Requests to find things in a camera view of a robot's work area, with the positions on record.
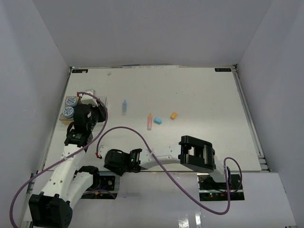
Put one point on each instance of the blue highlighter cap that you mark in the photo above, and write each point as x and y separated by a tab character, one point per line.
157	120

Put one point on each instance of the blue highlighter pen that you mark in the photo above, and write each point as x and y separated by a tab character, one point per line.
124	107

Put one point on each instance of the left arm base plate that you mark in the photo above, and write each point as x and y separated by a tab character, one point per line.
102	182

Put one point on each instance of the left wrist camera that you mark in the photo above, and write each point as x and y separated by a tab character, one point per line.
87	99

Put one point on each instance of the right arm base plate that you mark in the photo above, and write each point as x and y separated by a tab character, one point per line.
209	190

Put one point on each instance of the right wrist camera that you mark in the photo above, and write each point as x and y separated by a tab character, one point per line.
102	151

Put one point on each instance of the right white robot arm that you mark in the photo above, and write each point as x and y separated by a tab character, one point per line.
195	154

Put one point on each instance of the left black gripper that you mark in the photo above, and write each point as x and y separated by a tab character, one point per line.
101	110

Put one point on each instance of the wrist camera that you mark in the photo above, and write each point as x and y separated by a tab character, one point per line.
102	151
87	99

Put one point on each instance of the orange pink highlighter pen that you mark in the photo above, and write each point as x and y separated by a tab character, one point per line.
149	122

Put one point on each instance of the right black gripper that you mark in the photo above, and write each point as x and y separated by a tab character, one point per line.
118	171

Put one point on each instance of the yellow highlighter cap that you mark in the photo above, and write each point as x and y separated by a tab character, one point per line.
173	115

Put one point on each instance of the blue cleaning gel jar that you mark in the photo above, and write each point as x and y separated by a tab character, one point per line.
68	112
71	101

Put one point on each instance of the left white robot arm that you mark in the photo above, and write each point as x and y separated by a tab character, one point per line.
53	206

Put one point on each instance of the clear compartment organizer tray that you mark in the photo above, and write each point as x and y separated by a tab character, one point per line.
63	119

